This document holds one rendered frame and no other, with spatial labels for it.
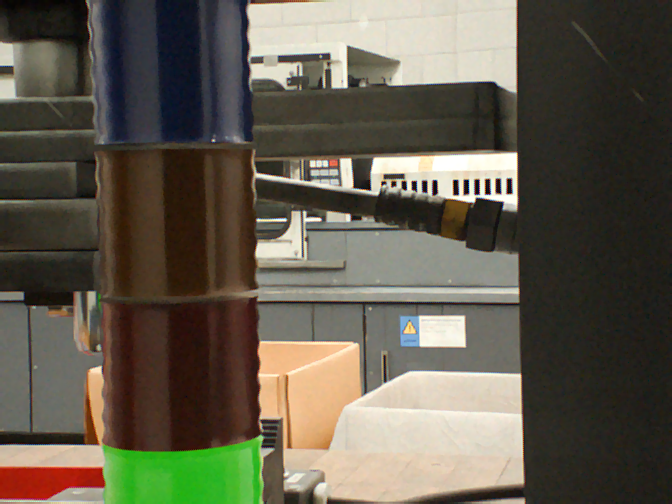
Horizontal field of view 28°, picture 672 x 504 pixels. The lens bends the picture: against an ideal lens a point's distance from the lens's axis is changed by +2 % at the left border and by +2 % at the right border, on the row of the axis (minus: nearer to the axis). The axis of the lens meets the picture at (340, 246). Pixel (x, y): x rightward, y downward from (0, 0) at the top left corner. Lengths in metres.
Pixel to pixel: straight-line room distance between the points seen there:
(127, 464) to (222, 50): 0.10
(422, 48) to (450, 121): 6.69
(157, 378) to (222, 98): 0.07
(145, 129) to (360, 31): 7.00
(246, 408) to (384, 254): 4.87
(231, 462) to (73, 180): 0.26
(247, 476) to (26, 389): 5.56
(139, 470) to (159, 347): 0.03
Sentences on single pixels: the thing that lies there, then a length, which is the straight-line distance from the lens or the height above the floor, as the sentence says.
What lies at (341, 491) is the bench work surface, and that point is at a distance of 1.05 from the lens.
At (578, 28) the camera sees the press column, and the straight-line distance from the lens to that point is 0.48.
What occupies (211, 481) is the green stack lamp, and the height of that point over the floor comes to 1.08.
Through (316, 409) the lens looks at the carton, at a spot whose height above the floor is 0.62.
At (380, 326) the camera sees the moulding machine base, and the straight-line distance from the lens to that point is 5.21.
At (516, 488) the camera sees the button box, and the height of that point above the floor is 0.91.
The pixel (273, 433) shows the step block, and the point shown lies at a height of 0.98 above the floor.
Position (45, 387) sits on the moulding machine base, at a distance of 5.83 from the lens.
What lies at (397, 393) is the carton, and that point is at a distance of 3.26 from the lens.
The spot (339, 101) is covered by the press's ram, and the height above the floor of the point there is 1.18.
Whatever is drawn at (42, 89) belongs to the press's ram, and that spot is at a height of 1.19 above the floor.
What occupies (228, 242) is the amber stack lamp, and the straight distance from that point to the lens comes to 0.30.
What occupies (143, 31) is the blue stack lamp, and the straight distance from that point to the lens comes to 0.30.
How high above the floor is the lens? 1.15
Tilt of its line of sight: 3 degrees down
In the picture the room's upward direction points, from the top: 1 degrees counter-clockwise
